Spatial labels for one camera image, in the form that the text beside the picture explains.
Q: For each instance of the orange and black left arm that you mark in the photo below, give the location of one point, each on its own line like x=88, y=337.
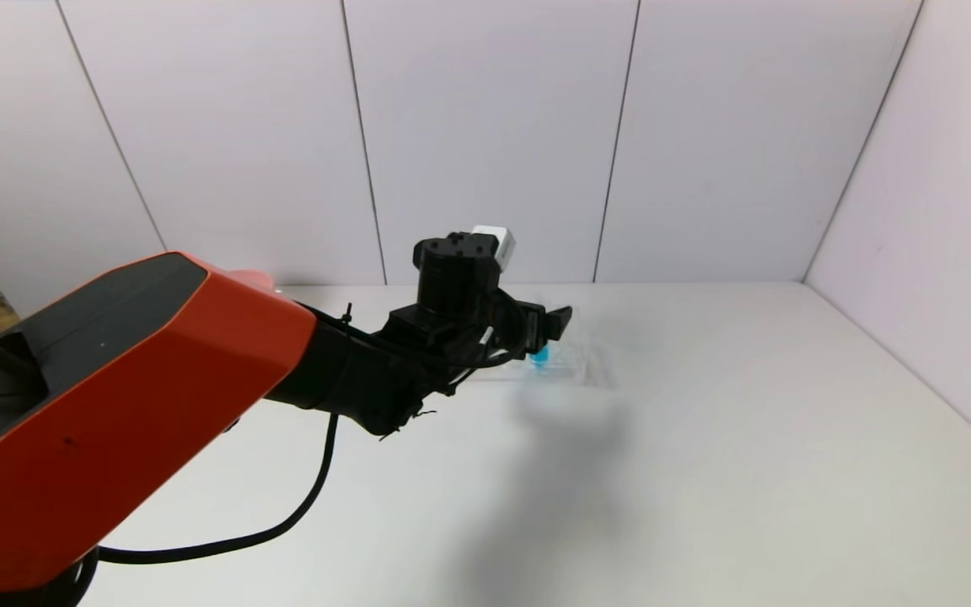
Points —
x=131, y=405

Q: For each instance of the pink bowl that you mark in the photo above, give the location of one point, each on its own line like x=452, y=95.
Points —
x=249, y=276

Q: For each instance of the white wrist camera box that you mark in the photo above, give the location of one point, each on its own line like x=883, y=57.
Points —
x=498, y=240

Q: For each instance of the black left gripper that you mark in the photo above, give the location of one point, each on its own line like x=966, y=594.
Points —
x=533, y=327

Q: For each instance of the test tube with blue pigment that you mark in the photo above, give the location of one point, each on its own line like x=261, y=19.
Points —
x=539, y=360

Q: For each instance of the clear plastic test tube rack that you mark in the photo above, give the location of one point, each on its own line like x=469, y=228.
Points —
x=578, y=362

